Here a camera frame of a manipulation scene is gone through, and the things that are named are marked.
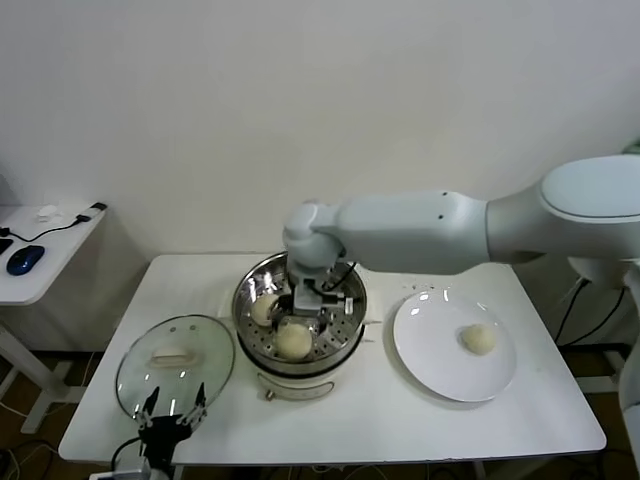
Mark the blue computer mouse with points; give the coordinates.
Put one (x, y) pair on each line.
(24, 261)

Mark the perforated steel steamer basket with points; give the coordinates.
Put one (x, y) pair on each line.
(345, 330)

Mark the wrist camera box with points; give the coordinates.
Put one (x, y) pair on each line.
(132, 470)
(310, 297)

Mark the white side table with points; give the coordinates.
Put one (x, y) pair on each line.
(60, 250)

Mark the white steamed baozi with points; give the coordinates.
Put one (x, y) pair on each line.
(292, 342)
(260, 310)
(479, 339)

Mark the cream electric cooker base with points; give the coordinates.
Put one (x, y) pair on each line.
(295, 387)

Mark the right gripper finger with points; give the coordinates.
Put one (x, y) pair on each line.
(281, 310)
(325, 322)

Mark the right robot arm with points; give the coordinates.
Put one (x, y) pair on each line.
(410, 230)

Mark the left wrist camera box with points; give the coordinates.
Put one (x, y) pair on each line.
(132, 470)

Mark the round glass pot lid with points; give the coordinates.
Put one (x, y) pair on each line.
(172, 357)

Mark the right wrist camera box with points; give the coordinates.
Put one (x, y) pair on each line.
(310, 297)

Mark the white crumpled tissue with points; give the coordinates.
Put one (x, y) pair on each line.
(49, 215)

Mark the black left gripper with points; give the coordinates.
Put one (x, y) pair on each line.
(162, 432)

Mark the black flat desk item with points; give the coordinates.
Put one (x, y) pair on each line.
(4, 246)

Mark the white round plate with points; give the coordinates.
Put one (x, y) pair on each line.
(440, 350)

